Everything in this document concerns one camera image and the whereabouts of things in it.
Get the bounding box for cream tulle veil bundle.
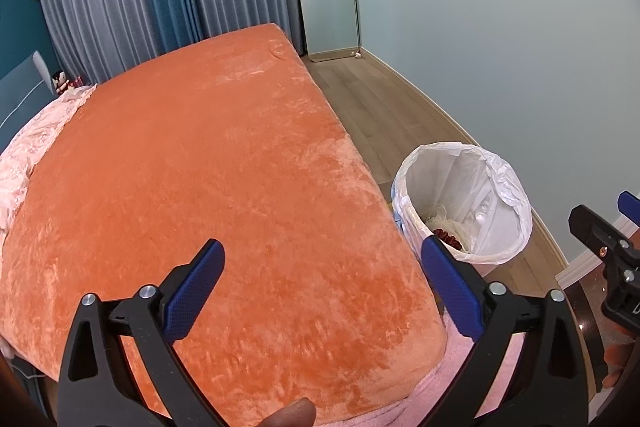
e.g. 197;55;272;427
423;204;471;253

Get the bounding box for white lined trash bin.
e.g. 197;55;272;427
390;142;533;275

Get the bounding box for operator fingertip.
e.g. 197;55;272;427
257;398;317;427

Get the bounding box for colourful snack wrapper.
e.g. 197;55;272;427
433;229;464;251

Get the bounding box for orange velvet bed blanket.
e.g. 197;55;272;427
1;25;447;426

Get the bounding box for pink floral bed sheet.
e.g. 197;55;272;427
1;86;96;239

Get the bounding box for toys on nightstand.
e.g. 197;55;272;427
52;70;85;95

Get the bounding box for blue padded headboard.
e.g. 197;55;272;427
0;51;55;152

